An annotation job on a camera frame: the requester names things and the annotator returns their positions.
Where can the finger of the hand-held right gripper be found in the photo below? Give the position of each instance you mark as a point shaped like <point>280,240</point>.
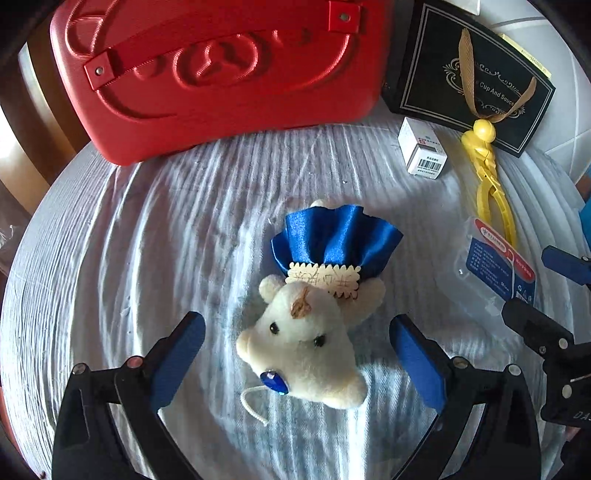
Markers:
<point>531,323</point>
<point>561,263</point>

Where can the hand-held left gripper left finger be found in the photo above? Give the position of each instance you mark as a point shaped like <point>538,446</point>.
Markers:
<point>180,360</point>

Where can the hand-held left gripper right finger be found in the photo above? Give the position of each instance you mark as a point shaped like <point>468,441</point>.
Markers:
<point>418,364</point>

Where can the clear plastic blue-label box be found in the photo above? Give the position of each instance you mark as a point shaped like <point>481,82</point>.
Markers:
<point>489,263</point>

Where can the blue plastic crate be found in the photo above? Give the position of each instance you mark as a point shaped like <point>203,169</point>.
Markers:
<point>585,191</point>

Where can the cream bear plush blue dress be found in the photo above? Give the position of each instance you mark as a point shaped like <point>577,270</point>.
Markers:
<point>300,350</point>

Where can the grey striped tablecloth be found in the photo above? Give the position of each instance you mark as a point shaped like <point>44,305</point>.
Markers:
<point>115,277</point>

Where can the yellow duck clip tongs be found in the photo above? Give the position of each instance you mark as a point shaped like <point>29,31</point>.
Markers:
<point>482,138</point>

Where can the small white barcode box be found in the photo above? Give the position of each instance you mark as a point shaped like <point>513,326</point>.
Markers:
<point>422,147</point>

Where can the yellowish flat box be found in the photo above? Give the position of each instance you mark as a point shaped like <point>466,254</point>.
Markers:
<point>526,53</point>

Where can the black paper gift bag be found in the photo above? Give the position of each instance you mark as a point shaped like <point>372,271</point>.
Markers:
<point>434,55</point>

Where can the red bear-embossed carry case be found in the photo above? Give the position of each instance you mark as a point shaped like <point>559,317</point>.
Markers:
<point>231,92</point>

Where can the wooden chair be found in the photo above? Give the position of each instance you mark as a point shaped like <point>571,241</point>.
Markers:
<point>46,106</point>

